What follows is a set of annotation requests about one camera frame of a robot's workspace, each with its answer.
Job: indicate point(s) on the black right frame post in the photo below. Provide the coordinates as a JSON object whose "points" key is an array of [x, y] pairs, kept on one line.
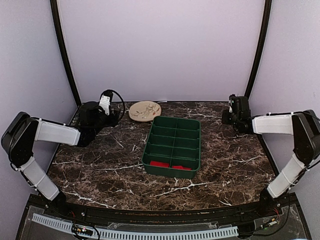
{"points": [[260, 47]]}

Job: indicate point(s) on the beige bird pattern plate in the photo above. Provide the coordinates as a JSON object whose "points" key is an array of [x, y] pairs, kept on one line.
{"points": [[144, 111]]}

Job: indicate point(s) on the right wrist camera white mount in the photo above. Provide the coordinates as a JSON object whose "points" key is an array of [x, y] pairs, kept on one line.
{"points": [[231, 102]]}

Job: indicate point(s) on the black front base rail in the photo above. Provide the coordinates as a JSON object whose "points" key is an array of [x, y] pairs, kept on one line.
{"points": [[239, 214]]}

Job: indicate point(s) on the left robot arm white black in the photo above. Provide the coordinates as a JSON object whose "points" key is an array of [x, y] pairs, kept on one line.
{"points": [[25, 131]]}

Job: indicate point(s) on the green divided plastic organizer tray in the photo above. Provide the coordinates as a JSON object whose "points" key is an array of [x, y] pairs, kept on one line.
{"points": [[176, 141]]}

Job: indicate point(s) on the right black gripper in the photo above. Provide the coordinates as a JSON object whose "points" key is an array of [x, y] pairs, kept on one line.
{"points": [[225, 119]]}

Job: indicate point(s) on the red sock plain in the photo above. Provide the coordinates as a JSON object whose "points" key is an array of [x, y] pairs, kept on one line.
{"points": [[181, 167]]}

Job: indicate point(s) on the white slotted cable duct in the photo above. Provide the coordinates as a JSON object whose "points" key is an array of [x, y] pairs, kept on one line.
{"points": [[133, 232]]}

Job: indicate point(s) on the red Santa sock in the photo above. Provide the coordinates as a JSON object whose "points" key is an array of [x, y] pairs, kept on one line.
{"points": [[159, 164]]}

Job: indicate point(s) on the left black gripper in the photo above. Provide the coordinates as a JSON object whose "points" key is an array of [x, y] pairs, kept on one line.
{"points": [[113, 121]]}

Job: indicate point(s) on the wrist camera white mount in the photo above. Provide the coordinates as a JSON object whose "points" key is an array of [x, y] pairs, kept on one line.
{"points": [[231, 102], [105, 101]]}

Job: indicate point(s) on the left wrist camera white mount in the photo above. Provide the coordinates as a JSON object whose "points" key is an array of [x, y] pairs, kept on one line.
{"points": [[105, 101]]}

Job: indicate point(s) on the black frame post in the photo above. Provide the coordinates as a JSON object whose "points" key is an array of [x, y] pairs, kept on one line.
{"points": [[63, 51], [260, 47]]}

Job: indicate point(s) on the black left frame post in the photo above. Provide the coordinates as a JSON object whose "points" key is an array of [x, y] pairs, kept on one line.
{"points": [[63, 51]]}

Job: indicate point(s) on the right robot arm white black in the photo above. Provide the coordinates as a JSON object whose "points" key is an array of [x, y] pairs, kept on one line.
{"points": [[302, 128]]}

